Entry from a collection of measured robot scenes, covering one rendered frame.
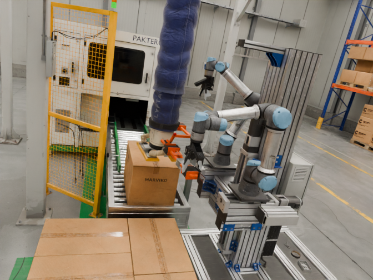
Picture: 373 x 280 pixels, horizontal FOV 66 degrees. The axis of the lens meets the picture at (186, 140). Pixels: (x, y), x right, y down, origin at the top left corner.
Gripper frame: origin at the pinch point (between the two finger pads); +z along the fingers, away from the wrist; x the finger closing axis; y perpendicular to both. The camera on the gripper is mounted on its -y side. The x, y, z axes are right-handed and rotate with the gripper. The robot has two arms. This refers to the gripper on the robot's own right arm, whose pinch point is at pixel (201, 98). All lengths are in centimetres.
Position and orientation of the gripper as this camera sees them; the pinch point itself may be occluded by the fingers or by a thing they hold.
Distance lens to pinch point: 252.6
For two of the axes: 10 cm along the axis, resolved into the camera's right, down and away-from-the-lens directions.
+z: -1.7, 9.4, 3.1
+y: 9.5, 0.7, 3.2
